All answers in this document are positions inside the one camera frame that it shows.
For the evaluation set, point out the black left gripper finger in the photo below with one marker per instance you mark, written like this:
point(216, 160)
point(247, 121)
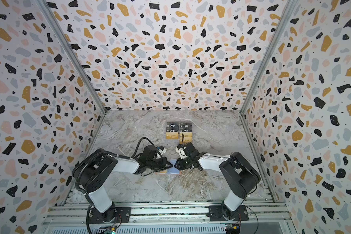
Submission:
point(166, 163)
point(168, 170)

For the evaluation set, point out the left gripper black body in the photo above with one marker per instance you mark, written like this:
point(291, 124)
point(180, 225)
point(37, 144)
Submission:
point(157, 164)

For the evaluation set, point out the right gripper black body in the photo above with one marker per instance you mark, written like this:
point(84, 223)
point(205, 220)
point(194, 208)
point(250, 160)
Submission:
point(185, 164)

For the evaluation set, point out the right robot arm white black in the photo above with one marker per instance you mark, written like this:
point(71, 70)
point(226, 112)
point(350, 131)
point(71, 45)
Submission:
point(241, 177)

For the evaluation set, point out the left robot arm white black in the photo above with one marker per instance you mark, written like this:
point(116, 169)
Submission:
point(93, 172)

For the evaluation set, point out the clear acrylic card stand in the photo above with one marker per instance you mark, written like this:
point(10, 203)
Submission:
point(176, 141)

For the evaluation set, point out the black vip card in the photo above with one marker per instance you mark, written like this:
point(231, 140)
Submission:
point(185, 128)
point(172, 128)
point(172, 123)
point(188, 123)

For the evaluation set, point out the black VIP card rear right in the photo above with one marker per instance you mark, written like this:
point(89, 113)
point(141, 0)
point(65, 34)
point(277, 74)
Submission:
point(188, 123)

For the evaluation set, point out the black VIP card rear left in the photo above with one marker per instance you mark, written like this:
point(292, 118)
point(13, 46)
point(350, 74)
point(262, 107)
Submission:
point(172, 123)

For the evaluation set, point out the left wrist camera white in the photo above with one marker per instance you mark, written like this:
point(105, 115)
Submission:
point(161, 150)

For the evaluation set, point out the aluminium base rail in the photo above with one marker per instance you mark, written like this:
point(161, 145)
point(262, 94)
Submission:
point(262, 217)

